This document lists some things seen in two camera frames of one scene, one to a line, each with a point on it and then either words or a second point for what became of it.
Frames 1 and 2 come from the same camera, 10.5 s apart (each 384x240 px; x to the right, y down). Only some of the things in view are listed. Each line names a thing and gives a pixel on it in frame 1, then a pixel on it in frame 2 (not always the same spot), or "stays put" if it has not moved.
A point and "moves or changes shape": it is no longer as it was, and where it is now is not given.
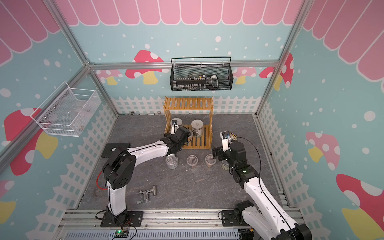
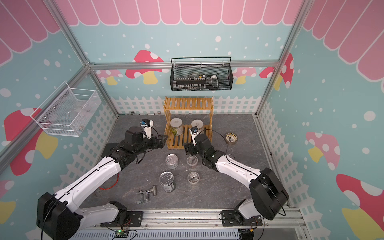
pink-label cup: (190, 137) moves or changes shape
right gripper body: (222, 155) to (193, 149)
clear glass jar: (172, 161) stays put
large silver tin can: (197, 127) stays put
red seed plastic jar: (192, 161) stays put
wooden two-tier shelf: (201, 103) stays put
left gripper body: (180, 145) to (153, 144)
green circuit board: (121, 233) stays put
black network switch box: (112, 150) stays put
